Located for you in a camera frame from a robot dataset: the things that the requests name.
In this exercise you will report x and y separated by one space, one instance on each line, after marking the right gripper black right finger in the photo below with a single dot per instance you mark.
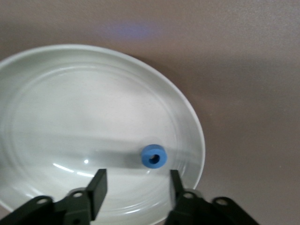
182 211

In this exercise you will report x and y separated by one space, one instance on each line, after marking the pale beige plate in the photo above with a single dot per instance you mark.
82 105

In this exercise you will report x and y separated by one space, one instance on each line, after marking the brown table cover sheet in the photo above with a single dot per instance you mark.
234 47

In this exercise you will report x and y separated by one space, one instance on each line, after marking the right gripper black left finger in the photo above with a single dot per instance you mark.
98 192

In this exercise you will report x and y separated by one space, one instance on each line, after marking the blue foam letter o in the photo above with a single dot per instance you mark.
146 159

